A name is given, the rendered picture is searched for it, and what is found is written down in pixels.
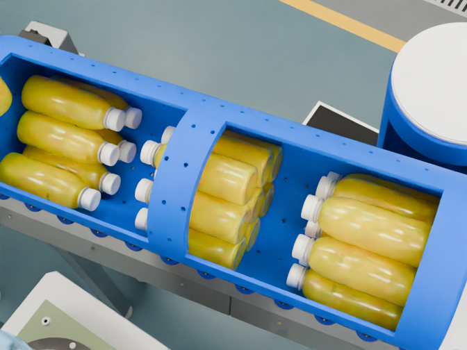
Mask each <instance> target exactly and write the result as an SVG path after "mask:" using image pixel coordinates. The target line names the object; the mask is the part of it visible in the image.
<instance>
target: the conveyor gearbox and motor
mask: <svg viewBox="0 0 467 350"><path fill-rule="evenodd" d="M31 28H32V29H33V30H34V31H38V33H39V34H41V35H43V36H45V37H48V38H49V40H50V42H51V44H52V46H53V47H54V48H57V49H61V50H63V51H68V52H70V53H74V54H77V55H80V56H83V57H86V55H85V54H82V53H78V51H77V49H76V47H75V45H74V43H73V41H72V39H71V37H70V35H69V32H68V31H67V30H62V29H59V28H55V27H52V26H48V25H46V24H41V23H39V22H38V21H36V22H34V21H31V22H30V23H29V25H28V26H27V27H26V29H25V31H30V29H31Z"/></svg>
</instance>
